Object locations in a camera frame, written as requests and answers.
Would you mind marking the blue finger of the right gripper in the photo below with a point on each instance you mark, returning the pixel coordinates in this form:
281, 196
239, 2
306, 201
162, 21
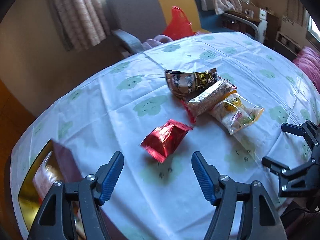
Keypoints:
297, 130
275, 167

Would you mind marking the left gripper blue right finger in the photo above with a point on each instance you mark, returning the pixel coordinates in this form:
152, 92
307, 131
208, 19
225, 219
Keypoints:
222, 193

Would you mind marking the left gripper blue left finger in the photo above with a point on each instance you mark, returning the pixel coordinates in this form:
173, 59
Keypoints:
94, 191

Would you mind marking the clear yellow peanut snack bag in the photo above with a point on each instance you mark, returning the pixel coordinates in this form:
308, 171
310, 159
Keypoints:
235, 113

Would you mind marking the shiny red foil snack pack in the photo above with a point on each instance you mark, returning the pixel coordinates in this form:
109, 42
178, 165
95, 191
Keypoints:
164, 140

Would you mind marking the red-ended sesame bar pack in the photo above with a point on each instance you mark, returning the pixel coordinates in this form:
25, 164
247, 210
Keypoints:
206, 100

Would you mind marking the dark brown snack bag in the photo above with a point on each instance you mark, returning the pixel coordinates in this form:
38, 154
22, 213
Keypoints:
183, 84

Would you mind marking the gold tin box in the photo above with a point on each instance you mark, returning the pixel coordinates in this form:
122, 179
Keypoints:
54, 162

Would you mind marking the pink fuzzy blanket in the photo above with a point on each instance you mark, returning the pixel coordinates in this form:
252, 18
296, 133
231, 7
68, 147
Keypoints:
309, 62

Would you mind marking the white cloud-print tablecloth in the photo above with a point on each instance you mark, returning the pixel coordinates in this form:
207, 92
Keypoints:
117, 108

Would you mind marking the cluttered wooden side cabinet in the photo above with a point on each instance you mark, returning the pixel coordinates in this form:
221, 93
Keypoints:
288, 33

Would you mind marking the red plastic bag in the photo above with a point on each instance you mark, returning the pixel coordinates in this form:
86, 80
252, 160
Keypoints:
179, 26

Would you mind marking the pink cloth on sofa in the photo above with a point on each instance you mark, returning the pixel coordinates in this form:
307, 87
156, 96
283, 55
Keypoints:
156, 41

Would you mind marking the grey yellow sofa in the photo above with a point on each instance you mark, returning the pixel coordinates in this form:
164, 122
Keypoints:
134, 21

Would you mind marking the left beige striped curtain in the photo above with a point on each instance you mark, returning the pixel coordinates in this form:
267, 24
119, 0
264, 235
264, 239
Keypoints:
81, 24

